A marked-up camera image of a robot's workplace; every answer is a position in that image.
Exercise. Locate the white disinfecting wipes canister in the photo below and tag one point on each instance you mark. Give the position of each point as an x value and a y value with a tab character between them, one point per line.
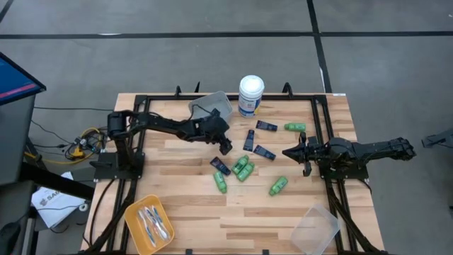
251	86

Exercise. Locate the clear plastic container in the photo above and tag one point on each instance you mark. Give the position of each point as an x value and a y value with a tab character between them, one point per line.
315	230

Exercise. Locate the black metal table frame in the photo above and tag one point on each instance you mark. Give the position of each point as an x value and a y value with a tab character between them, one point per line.
283	97

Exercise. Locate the yellow plastic tray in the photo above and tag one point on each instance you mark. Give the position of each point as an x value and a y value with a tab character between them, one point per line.
132	219

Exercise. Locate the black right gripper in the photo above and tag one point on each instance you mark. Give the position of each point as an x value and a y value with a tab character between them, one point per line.
323	152

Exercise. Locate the black metal beam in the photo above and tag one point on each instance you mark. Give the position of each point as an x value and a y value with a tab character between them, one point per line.
53	180

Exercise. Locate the white printed paper bag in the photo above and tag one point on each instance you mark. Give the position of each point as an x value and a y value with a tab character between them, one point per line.
53	209

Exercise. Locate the blue screen monitor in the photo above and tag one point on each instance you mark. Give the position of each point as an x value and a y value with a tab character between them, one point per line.
14	81

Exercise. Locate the dark blue toiletry tube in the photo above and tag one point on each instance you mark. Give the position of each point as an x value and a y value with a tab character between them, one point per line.
220	166
264	152
266	125
248	140

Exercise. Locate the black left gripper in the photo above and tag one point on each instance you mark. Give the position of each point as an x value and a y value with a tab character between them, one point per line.
210	127

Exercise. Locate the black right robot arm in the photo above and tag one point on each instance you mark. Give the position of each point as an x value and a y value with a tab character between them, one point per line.
371	148

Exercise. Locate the white and blue toothbrush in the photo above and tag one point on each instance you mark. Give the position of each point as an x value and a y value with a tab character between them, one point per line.
161	221
147	228
154	224

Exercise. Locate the green travel bottle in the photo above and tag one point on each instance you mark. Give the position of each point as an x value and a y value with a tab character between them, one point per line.
245	172
295	127
220	181
240	164
278	186

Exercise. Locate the grey plastic bin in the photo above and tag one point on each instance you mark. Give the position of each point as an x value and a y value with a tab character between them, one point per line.
209	101

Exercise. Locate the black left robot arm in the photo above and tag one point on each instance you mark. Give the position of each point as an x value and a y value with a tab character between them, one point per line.
159	124

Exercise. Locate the white table sticker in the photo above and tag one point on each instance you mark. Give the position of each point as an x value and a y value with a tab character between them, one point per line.
338	94

